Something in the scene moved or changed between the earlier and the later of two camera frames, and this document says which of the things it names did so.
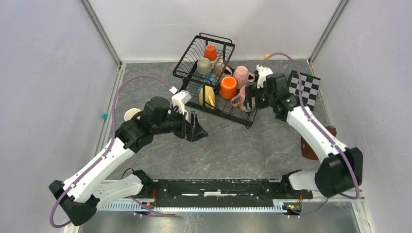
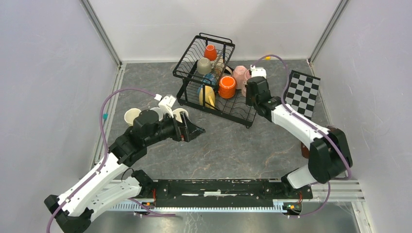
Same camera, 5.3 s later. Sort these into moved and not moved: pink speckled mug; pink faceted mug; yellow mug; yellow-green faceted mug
Moved: pink speckled mug
Not moved: pink faceted mug; yellow mug; yellow-green faceted mug
